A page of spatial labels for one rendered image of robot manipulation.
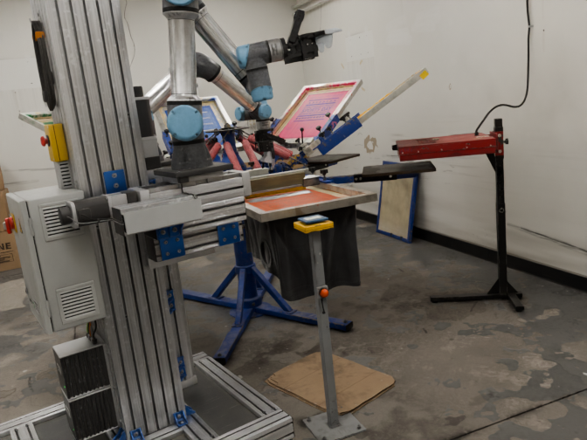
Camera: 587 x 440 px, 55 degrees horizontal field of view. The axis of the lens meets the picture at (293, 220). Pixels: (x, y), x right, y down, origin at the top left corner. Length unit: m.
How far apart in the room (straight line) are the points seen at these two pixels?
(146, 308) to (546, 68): 3.05
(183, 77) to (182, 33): 0.14
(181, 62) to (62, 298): 0.90
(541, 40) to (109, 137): 3.00
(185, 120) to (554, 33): 2.84
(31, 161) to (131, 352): 4.95
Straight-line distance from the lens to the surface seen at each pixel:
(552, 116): 4.18
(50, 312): 2.12
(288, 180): 3.11
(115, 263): 2.20
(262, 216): 2.45
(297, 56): 1.98
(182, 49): 1.93
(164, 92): 2.73
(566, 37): 4.10
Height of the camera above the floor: 1.46
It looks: 12 degrees down
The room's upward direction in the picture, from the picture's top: 6 degrees counter-clockwise
